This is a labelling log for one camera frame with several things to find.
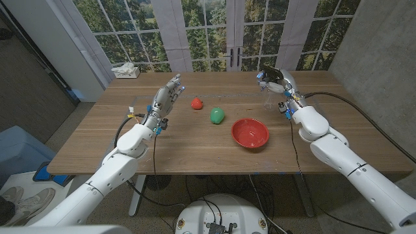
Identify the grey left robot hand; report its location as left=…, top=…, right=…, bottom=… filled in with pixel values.
left=142, top=73, right=186, bottom=135

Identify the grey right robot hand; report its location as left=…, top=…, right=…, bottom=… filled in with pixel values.
left=256, top=66, right=308, bottom=120

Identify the clear spray bottle black head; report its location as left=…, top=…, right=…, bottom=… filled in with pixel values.
left=256, top=66, right=284, bottom=111

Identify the red bowl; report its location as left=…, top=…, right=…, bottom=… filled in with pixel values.
left=231, top=118, right=270, bottom=150

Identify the white tissue box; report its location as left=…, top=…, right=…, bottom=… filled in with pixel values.
left=110, top=62, right=141, bottom=79

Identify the green toy bell pepper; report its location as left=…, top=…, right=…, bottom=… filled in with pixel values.
left=209, top=107, right=226, bottom=125

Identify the printed window backdrop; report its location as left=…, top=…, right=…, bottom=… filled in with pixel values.
left=53, top=0, right=361, bottom=88

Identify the black round floor fan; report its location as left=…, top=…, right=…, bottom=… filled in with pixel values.
left=145, top=174, right=172, bottom=191

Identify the white table leg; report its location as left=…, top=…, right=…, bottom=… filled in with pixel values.
left=128, top=174, right=147, bottom=218

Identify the grey table leg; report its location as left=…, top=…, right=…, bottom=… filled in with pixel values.
left=294, top=174, right=315, bottom=218

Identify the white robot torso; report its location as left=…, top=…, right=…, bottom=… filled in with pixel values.
left=174, top=193, right=269, bottom=234

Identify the blue plastic bin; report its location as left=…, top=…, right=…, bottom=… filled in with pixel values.
left=0, top=125, right=57, bottom=188

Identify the white floor board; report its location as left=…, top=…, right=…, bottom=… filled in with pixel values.
left=0, top=171, right=82, bottom=225

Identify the grey sneaker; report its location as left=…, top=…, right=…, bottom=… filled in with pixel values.
left=5, top=187, right=57, bottom=225
left=0, top=186, right=24, bottom=204

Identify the person's dark trouser leg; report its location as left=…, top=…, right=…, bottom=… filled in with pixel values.
left=0, top=197, right=16, bottom=225

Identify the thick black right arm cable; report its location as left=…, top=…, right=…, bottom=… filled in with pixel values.
left=304, top=92, right=416, bottom=163

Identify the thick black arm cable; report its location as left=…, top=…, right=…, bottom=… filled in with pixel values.
left=304, top=92, right=416, bottom=163
left=113, top=112, right=185, bottom=211

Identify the thin black left wrist cable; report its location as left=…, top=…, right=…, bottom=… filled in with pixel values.
left=151, top=134, right=158, bottom=196

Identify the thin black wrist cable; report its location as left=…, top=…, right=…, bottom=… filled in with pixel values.
left=151, top=134, right=158, bottom=196
left=289, top=118, right=387, bottom=234

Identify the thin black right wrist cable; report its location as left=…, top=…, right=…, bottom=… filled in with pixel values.
left=289, top=118, right=387, bottom=234

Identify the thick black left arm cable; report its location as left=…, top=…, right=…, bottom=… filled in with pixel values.
left=113, top=112, right=185, bottom=211

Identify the white floor cable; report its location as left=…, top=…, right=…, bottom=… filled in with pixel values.
left=248, top=174, right=289, bottom=234

